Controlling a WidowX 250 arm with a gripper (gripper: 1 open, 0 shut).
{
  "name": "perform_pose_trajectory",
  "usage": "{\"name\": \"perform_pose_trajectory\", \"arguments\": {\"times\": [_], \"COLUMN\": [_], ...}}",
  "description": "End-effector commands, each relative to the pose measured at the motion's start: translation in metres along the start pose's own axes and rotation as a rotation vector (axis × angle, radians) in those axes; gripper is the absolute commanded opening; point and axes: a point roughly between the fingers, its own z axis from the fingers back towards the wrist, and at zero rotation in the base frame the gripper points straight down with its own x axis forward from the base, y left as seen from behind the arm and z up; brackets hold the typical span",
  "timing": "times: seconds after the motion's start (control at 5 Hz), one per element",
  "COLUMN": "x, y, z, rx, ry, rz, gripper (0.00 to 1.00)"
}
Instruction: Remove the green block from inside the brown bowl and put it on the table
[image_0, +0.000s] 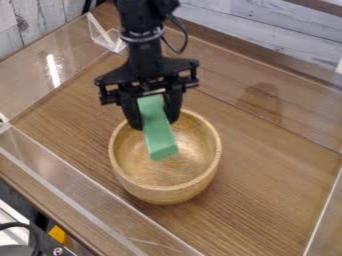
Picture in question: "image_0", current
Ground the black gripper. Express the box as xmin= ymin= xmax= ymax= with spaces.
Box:
xmin=95 ymin=39 xmax=199 ymax=130

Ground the green rectangular block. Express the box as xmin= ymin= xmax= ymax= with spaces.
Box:
xmin=138 ymin=95 xmax=179 ymax=161

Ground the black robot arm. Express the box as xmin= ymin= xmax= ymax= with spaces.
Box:
xmin=95 ymin=0 xmax=199 ymax=130

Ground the brown wooden bowl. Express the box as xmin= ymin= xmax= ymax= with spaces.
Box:
xmin=109 ymin=110 xmax=222 ymax=205

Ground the black device with yellow label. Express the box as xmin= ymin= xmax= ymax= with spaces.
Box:
xmin=30 ymin=213 xmax=83 ymax=256

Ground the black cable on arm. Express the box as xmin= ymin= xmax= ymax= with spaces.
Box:
xmin=159 ymin=14 xmax=190 ymax=56

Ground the clear acrylic corner bracket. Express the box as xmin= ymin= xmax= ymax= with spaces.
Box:
xmin=86 ymin=13 xmax=127 ymax=53

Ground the clear acrylic tray wall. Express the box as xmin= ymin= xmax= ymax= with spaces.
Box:
xmin=0 ymin=113 xmax=205 ymax=256

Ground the black cable bottom left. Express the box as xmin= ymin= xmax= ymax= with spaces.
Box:
xmin=0 ymin=222 xmax=44 ymax=254

